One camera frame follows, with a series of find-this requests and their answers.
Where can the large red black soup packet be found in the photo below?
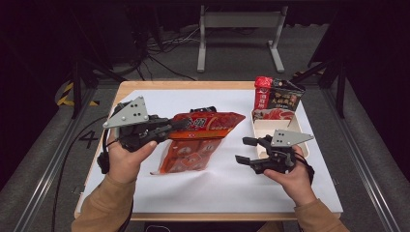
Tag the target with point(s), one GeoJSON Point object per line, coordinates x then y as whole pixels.
{"type": "Point", "coordinates": [283, 96]}

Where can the person's right hand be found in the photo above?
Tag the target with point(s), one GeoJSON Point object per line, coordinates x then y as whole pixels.
{"type": "Point", "coordinates": [298, 183]}

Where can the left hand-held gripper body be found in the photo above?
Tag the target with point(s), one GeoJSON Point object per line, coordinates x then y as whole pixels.
{"type": "Point", "coordinates": [129, 116]}

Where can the clear packet of orange blocks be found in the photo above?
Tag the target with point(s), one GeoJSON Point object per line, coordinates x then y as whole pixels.
{"type": "Point", "coordinates": [190, 154]}

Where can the grey metal stand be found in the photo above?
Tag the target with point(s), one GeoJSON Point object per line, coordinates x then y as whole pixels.
{"type": "Point", "coordinates": [240, 19]}

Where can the person's left hand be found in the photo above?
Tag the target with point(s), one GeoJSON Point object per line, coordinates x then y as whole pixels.
{"type": "Point", "coordinates": [124, 164]}

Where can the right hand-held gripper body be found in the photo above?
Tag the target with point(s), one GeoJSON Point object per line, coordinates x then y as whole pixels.
{"type": "Point", "coordinates": [286, 138]}

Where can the aluminium rail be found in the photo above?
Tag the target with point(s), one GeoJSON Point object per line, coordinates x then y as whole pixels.
{"type": "Point", "coordinates": [364, 170]}
{"type": "Point", "coordinates": [48, 170]}

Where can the yellow black floor tape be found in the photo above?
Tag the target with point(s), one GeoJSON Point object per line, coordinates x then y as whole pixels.
{"type": "Point", "coordinates": [66, 93]}

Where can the small black red sachet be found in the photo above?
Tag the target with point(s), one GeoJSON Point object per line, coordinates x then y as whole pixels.
{"type": "Point", "coordinates": [204, 109]}

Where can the black tripod stand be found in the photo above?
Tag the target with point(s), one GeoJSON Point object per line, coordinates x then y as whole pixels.
{"type": "Point", "coordinates": [76, 87]}
{"type": "Point", "coordinates": [340, 90]}

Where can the cardboard box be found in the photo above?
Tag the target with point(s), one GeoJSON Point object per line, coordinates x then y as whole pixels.
{"type": "Point", "coordinates": [267, 127]}

